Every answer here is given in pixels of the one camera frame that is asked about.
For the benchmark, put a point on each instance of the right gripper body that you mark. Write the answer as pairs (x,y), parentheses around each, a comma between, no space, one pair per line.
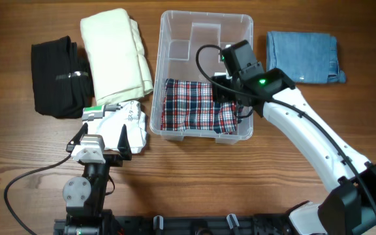
(224,94)

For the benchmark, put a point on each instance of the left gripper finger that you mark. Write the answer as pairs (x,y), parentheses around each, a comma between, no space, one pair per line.
(123,145)
(77,138)

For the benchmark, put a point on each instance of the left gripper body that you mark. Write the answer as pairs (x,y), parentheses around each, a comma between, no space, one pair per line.
(113,160)

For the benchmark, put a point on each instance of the white printed t-shirt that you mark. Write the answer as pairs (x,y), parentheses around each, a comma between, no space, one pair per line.
(107,120)

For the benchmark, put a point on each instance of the red plaid shirt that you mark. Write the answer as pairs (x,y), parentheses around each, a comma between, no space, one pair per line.
(190,106)

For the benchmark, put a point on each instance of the black garment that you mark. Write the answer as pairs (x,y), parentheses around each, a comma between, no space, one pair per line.
(62,82)

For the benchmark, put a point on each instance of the blue denim jeans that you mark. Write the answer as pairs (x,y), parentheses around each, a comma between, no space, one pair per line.
(309,58)

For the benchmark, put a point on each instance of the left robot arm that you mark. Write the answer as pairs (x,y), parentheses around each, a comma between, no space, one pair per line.
(84,195)

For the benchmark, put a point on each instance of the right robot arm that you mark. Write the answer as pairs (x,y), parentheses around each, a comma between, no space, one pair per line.
(348,176)

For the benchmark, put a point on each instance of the white label in bin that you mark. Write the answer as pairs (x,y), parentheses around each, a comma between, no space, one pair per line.
(219,74)

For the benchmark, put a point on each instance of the clear plastic storage bin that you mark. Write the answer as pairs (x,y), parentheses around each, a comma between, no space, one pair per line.
(182,33)

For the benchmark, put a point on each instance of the cream folded cloth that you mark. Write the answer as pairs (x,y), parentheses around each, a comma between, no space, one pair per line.
(116,55)

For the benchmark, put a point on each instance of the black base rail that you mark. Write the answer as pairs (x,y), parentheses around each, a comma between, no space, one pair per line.
(229,224)

